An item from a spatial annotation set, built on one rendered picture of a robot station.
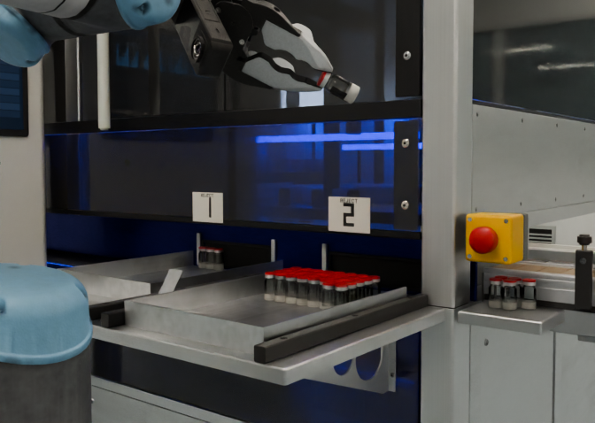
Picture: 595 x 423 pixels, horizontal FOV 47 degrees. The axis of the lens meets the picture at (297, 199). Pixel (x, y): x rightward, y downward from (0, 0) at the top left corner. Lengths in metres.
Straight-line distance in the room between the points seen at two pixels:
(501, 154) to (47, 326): 0.90
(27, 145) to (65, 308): 1.18
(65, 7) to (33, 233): 1.15
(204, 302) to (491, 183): 0.52
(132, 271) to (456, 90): 0.74
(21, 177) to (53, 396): 1.18
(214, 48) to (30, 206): 1.09
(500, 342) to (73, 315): 0.91
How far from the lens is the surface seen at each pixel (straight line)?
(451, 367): 1.14
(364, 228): 1.17
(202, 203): 1.41
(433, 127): 1.11
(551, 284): 1.17
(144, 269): 1.47
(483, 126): 1.19
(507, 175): 1.29
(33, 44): 0.73
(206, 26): 0.71
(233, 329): 0.86
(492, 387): 1.31
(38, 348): 0.55
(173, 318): 0.94
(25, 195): 1.71
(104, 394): 1.75
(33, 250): 1.73
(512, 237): 1.06
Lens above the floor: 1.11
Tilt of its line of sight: 3 degrees down
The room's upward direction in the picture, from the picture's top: straight up
